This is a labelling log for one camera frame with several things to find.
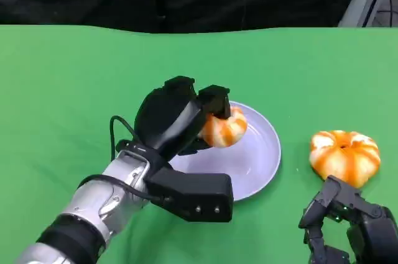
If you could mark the lilac plate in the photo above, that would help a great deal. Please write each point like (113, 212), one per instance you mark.
(258, 158)

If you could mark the orange white toy bread roll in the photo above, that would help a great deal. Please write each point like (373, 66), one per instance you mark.
(227, 130)
(345, 158)

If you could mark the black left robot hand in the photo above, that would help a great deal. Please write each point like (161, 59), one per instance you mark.
(164, 121)

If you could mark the green table cloth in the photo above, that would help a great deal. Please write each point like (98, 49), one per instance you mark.
(199, 59)

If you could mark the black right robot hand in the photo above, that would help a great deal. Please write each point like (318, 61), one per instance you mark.
(373, 233)

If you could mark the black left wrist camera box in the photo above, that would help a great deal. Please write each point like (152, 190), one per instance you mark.
(199, 195)

